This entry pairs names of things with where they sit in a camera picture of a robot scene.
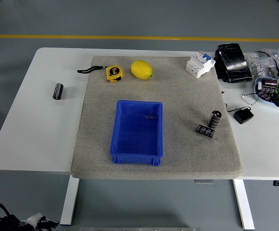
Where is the light blue bowl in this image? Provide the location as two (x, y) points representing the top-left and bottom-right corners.
(254, 76), (279, 106)

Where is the yellow tape measure with strap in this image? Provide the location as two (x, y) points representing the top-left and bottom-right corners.
(76, 65), (125, 84)

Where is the grey-brown felt mat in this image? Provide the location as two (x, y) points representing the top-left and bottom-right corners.
(70, 56), (243, 180)

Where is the black cylindrical battery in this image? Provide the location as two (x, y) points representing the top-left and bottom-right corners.
(258, 87), (276, 102)
(207, 110), (222, 129)
(261, 79), (278, 89)
(196, 124), (215, 140)
(52, 82), (64, 100)

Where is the yellow lemon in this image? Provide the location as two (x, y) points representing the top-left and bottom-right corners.
(130, 60), (153, 79)

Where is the white circuit breaker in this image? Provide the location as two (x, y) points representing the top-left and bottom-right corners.
(185, 51), (216, 79)

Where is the glossy black case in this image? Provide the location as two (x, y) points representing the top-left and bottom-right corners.
(214, 43), (254, 84)

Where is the white table leg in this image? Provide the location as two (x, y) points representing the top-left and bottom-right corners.
(232, 179), (255, 231)
(59, 178), (80, 226)

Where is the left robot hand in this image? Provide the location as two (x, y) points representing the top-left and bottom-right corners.
(26, 213), (60, 230)

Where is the black plug with cord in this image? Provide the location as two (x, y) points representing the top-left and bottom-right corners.
(225, 103), (254, 125)

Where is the thin white wire loop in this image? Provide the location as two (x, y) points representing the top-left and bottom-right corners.
(241, 92), (260, 106)

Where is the clear bag of metal washers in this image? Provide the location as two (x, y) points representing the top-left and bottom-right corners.
(247, 49), (279, 78)

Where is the blue plastic box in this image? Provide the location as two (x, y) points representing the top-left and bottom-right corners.
(109, 100), (164, 167)

